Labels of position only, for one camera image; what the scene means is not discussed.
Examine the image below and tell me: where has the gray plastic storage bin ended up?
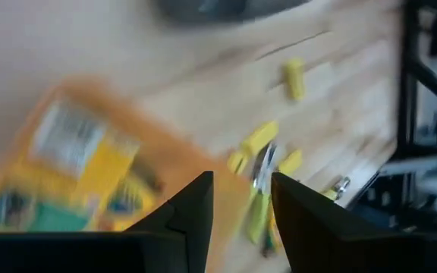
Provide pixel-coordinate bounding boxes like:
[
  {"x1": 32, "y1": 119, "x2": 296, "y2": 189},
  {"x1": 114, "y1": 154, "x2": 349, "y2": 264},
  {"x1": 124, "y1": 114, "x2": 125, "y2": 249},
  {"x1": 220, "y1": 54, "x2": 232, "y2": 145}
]
[{"x1": 153, "y1": 0, "x2": 313, "y2": 24}]

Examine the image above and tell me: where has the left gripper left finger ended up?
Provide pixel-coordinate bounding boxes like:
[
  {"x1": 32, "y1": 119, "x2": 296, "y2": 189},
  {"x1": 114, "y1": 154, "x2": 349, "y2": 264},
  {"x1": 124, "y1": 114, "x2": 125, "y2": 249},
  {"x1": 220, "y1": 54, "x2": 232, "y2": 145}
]
[{"x1": 125, "y1": 170, "x2": 215, "y2": 273}]

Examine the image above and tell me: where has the translucent orange plastic tray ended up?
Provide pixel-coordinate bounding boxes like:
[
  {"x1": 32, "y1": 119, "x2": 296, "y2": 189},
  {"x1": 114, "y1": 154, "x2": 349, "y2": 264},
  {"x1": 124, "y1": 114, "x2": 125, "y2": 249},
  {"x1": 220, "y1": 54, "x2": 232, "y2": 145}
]
[{"x1": 0, "y1": 75, "x2": 253, "y2": 273}]

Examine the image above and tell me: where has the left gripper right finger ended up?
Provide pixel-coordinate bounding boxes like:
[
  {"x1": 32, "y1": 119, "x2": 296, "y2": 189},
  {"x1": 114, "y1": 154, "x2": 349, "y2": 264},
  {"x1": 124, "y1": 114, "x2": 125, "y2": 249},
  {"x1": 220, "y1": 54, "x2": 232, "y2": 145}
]
[{"x1": 270, "y1": 172, "x2": 405, "y2": 273}]

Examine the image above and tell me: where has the black metal table frame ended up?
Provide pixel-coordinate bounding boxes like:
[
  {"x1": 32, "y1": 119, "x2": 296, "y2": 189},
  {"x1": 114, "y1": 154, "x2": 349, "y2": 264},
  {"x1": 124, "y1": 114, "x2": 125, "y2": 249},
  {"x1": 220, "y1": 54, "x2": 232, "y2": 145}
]
[{"x1": 395, "y1": 0, "x2": 437, "y2": 160}]

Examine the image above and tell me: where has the yellow green Crayola crayon box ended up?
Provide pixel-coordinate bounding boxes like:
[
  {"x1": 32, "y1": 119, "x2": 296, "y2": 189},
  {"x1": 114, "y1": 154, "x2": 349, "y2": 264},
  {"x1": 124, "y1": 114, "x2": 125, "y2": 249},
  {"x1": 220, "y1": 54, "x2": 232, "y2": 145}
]
[
  {"x1": 0, "y1": 177, "x2": 162, "y2": 233},
  {"x1": 27, "y1": 99, "x2": 143, "y2": 206}
]

